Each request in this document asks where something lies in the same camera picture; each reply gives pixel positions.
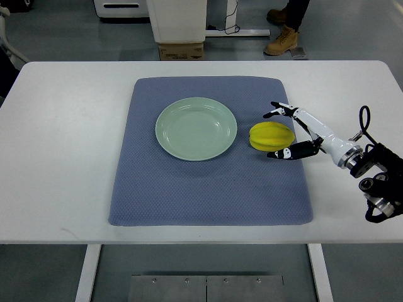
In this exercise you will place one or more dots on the white right table leg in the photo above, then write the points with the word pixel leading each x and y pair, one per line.
pixel 319 272

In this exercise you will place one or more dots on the cardboard box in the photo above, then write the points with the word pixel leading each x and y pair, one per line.
pixel 181 51

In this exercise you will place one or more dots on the white machine with slot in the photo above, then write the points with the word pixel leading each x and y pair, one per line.
pixel 121 10

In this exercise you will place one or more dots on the white cabinet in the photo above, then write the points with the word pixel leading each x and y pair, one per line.
pixel 178 21

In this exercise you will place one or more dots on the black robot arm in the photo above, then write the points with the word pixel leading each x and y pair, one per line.
pixel 380 173

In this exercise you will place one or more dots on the white desk foot bar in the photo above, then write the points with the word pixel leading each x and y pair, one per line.
pixel 241 32

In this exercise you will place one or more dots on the tan work boot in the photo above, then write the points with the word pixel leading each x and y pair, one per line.
pixel 277 16
pixel 286 40

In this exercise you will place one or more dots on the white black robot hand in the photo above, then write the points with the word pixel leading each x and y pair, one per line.
pixel 344 153

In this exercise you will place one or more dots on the blue textured mat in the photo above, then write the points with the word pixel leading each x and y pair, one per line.
pixel 241 187

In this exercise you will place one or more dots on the yellow starfruit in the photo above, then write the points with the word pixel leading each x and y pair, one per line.
pixel 270 136

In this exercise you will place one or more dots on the light green plate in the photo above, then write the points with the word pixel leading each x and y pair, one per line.
pixel 196 129

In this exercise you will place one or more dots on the metal base plate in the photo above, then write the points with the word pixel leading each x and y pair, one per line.
pixel 207 288

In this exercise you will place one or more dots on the person dark trousers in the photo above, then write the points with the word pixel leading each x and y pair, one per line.
pixel 295 13

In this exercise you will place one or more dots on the white table leg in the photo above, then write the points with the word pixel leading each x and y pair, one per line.
pixel 319 272
pixel 88 273

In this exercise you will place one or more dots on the white left table leg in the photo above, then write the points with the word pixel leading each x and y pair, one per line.
pixel 88 273

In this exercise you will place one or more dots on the grey floor plate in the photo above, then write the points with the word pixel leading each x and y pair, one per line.
pixel 298 53

